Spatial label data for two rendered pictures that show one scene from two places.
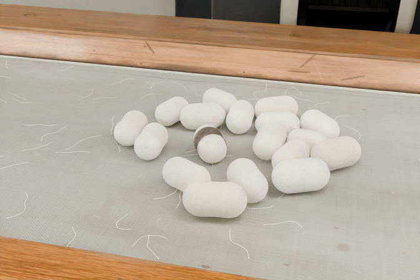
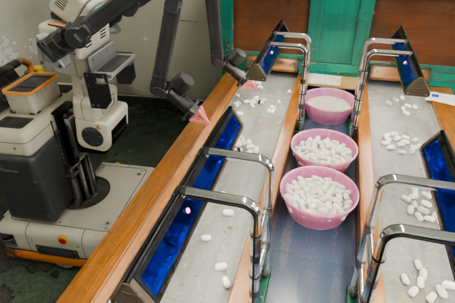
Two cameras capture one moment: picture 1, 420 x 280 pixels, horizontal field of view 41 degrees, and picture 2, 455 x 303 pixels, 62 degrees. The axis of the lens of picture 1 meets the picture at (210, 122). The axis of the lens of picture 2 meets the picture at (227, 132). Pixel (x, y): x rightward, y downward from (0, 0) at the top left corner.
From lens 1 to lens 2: 148 cm
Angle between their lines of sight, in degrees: 74
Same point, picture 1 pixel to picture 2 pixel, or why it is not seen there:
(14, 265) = (276, 160)
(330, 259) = (265, 143)
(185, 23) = (175, 150)
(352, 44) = (196, 128)
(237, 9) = (44, 164)
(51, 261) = (275, 158)
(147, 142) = not seen: hidden behind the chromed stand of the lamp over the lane
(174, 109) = not seen: hidden behind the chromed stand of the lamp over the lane
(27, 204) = (254, 169)
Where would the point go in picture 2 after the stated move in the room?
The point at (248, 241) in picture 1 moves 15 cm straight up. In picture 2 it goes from (262, 149) to (263, 118)
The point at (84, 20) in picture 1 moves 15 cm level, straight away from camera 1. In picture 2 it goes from (168, 166) to (127, 171)
